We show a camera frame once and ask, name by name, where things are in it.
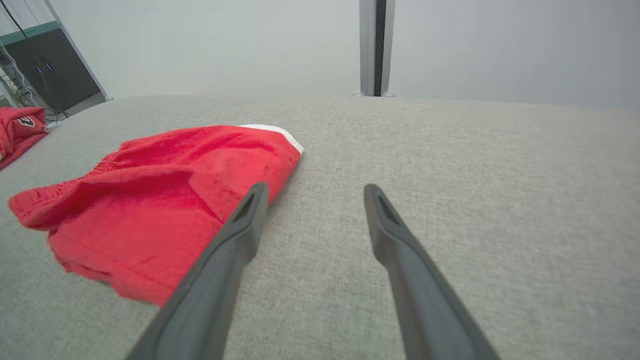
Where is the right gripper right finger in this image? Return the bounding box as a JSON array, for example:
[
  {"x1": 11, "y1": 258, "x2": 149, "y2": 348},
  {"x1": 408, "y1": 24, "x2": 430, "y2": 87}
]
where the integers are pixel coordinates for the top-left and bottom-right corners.
[{"x1": 364, "y1": 183, "x2": 502, "y2": 360}]

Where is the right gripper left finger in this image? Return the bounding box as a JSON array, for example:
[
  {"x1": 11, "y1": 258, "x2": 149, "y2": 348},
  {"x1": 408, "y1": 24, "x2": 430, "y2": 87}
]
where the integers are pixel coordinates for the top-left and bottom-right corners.
[{"x1": 125, "y1": 182, "x2": 270, "y2": 360}]

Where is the red garment with logo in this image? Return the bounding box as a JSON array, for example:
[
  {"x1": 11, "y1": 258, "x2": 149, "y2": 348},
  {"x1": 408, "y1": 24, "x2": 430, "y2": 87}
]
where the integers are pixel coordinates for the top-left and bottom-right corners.
[{"x1": 0, "y1": 106, "x2": 50, "y2": 171}]

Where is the dark cabinet green band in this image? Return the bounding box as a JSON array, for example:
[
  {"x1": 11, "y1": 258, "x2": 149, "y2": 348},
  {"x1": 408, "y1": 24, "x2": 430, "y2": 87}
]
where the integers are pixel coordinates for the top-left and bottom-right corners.
[{"x1": 0, "y1": 21, "x2": 103, "y2": 113}]

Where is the grey partition post black gap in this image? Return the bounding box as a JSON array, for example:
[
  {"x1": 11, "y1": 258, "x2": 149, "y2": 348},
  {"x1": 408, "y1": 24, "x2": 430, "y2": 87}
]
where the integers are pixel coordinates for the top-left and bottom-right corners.
[{"x1": 352, "y1": 0, "x2": 397, "y2": 98}]

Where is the light grey partition post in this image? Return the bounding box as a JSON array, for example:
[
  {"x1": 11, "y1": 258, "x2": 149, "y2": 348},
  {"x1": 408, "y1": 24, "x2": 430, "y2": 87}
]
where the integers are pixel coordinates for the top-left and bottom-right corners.
[{"x1": 42, "y1": 0, "x2": 114, "y2": 102}]

